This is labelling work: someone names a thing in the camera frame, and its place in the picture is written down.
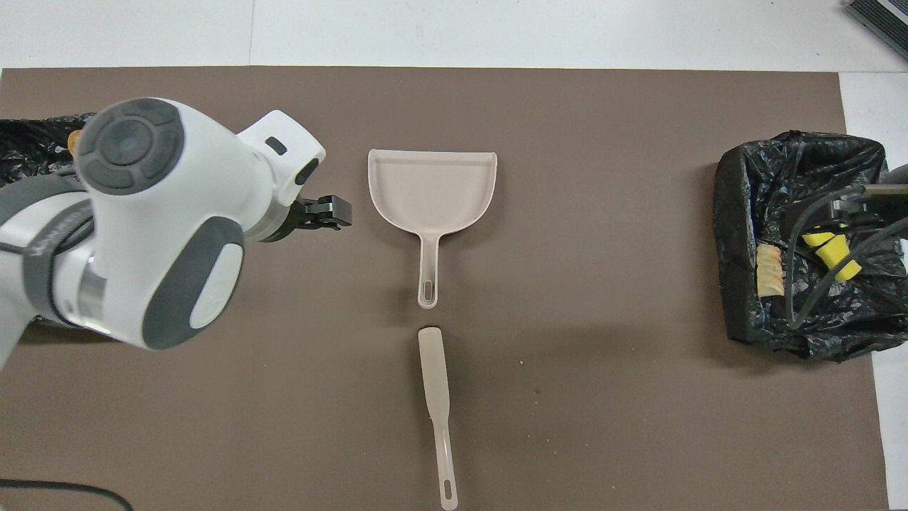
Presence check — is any pale striped croissant piece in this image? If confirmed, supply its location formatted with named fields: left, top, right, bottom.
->
left=756, top=244, right=785, bottom=297

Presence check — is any dark grey ribbed device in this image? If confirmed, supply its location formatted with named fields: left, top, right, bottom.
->
left=844, top=0, right=908, bottom=61

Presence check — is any beige hand brush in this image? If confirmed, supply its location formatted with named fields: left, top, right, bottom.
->
left=417, top=326, right=460, bottom=511

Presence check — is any beige plastic dustpan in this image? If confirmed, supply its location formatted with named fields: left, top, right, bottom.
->
left=367, top=148, right=499, bottom=311

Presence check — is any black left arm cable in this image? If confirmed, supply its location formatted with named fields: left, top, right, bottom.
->
left=0, top=478, right=134, bottom=511

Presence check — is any bin with black bag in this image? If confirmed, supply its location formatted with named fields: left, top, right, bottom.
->
left=712, top=130, right=908, bottom=363
left=0, top=112, right=118, bottom=343

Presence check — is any brown table mat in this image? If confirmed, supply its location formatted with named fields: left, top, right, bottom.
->
left=0, top=66, right=891, bottom=511

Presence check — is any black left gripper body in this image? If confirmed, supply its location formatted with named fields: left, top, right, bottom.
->
left=261, top=197, right=319, bottom=244

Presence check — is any green and yellow sponge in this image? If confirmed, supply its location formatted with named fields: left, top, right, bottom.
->
left=814, top=234, right=863, bottom=282

